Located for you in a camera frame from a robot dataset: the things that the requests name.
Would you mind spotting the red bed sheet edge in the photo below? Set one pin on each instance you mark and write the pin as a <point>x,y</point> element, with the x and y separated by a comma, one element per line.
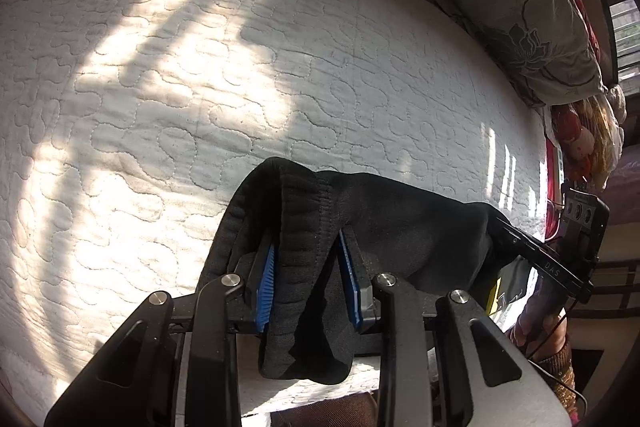
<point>554,167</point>

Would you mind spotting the person's right hand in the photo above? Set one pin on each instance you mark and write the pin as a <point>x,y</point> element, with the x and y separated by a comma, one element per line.
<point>535,337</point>

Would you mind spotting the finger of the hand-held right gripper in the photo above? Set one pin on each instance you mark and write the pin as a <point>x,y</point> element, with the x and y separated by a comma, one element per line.
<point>517,237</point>

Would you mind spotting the white quilted bed cover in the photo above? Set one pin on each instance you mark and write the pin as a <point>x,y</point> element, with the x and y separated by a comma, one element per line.
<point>150,107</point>

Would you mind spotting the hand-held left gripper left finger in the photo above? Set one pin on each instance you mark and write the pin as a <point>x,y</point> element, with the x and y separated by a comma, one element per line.
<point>265,287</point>

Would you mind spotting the dark wooden railing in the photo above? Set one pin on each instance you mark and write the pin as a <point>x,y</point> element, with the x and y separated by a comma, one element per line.
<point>615,292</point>

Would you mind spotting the person's right forearm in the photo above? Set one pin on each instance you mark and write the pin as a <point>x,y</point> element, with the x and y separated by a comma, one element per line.
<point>562,372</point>

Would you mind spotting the pink rolled mattress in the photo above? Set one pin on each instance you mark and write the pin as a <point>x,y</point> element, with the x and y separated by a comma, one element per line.
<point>622,192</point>

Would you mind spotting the black pants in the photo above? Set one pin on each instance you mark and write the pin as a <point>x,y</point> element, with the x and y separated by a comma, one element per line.
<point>400,232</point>

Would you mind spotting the colourful plastic bag bundle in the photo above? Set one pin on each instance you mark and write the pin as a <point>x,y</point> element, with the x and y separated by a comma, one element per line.
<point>580,142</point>

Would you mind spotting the yellow black bag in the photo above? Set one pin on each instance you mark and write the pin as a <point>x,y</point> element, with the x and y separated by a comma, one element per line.
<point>507,292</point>

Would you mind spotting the brown cloth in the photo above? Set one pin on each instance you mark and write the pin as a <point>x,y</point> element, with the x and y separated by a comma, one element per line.
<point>320,412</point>

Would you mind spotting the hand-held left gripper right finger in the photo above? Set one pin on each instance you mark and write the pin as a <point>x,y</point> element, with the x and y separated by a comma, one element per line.
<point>350,282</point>

